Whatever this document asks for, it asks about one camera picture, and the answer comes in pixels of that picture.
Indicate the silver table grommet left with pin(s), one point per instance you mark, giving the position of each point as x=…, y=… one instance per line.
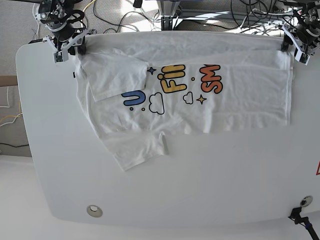
x=94, y=211

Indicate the silver table grommet right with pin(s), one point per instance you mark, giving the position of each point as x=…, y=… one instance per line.
x=306, y=201

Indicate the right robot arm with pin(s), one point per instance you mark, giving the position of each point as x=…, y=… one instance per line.
x=56, y=13

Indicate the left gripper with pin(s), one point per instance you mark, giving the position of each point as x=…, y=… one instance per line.
x=307, y=39

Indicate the silver central frame post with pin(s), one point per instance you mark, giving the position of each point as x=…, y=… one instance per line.
x=169, y=12

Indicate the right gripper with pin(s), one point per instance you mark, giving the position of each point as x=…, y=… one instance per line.
x=70, y=39

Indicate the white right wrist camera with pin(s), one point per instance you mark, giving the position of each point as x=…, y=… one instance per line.
x=60, y=56

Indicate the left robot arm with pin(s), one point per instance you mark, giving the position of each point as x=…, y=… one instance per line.
x=299, y=20

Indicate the red warning triangle sticker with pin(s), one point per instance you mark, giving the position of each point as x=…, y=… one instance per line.
x=318, y=169

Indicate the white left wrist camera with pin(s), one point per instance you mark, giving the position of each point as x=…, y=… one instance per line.
x=301, y=57

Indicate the white printed T-shirt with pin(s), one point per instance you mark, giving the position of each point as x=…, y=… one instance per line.
x=180, y=83

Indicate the silver table grommet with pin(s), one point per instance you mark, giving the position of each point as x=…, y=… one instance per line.
x=306, y=201
x=94, y=211

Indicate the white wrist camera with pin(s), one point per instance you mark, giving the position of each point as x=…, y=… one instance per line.
x=301, y=57
x=60, y=56

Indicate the black clamp mount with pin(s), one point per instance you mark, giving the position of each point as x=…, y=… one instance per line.
x=295, y=216

